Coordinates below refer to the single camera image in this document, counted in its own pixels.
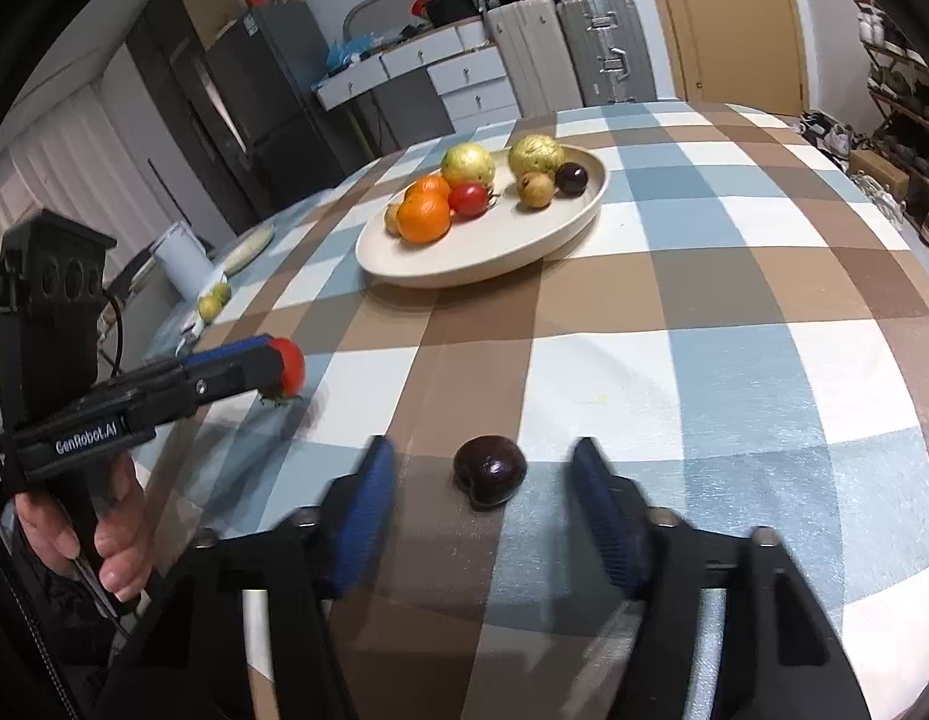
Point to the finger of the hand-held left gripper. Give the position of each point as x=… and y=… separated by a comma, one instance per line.
x=232, y=382
x=235, y=349

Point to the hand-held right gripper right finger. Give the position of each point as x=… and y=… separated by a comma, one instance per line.
x=608, y=521

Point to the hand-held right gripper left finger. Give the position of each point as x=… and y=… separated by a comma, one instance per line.
x=359, y=521

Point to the red tomato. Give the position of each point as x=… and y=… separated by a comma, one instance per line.
x=468, y=199
x=292, y=367

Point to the dark purple plum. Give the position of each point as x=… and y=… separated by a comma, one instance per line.
x=571, y=178
x=490, y=471

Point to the small brown round fruit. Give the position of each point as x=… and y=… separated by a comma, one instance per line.
x=391, y=219

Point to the large orange mandarin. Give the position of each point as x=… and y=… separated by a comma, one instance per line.
x=423, y=219

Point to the small orange mandarin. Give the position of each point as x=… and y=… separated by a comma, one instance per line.
x=434, y=184

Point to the cream oval plate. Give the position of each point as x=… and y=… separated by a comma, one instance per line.
x=502, y=247

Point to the large brown round fruit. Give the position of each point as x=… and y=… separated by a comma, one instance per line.
x=535, y=190

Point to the person's left forearm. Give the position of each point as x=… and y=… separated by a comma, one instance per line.
x=7, y=592

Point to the person's left hand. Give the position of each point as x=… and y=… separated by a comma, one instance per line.
x=48, y=540

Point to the small green fruit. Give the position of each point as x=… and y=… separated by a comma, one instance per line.
x=209, y=307
x=223, y=292

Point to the white mug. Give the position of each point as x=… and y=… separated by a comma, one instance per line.
x=183, y=262

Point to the pale oval dish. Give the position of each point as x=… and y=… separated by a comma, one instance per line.
x=247, y=247

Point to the white curtains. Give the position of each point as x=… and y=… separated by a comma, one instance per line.
x=44, y=187

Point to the checked tablecloth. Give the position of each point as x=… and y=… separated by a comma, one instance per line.
x=696, y=360

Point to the dark tall cabinet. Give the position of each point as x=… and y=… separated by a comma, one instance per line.
x=164, y=112

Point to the grey refrigerator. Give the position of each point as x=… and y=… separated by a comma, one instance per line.
x=284, y=90

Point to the yellow-green guava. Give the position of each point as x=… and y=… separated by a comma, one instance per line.
x=535, y=155
x=468, y=163

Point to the blue plastic bag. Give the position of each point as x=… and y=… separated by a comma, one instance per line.
x=352, y=52

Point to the white drawer desk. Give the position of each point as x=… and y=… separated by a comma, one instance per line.
x=464, y=82

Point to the person's black jacket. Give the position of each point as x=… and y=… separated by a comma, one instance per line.
x=29, y=690

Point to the beige suitcase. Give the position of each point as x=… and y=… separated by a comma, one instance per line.
x=532, y=60

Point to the brown cardboard box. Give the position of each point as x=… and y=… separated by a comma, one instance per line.
x=879, y=172

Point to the pile of assorted shoes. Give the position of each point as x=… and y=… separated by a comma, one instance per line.
x=828, y=135

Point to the silver suitcase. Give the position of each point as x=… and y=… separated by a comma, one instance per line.
x=606, y=52

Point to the wooden shoe rack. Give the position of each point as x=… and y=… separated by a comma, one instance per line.
x=903, y=105

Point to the tan wooden door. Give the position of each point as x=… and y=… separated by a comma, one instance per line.
x=734, y=22

